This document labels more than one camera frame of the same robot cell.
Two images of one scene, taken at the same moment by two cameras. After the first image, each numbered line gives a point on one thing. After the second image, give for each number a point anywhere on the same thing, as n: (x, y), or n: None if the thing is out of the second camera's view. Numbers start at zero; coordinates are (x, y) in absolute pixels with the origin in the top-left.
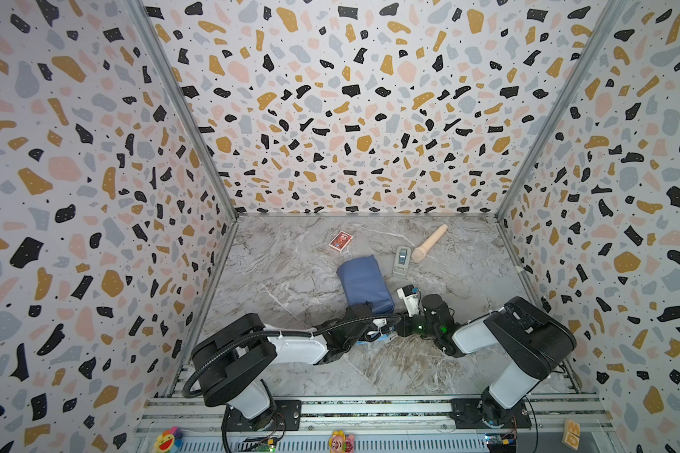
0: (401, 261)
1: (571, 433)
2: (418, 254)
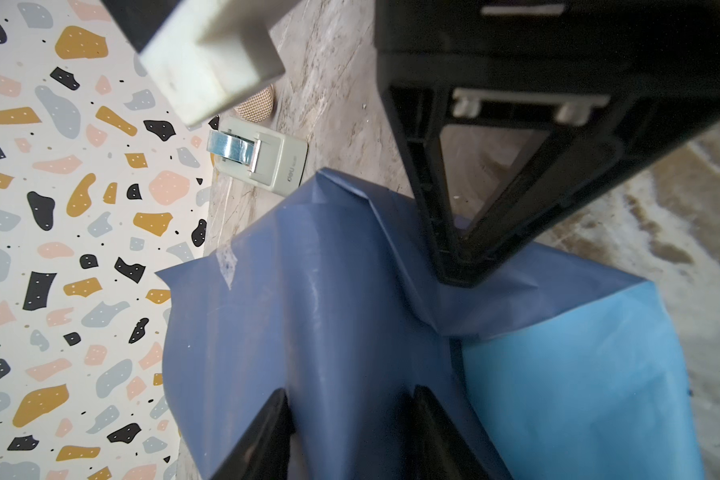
0: (268, 159)
1: None
2: (257, 108)
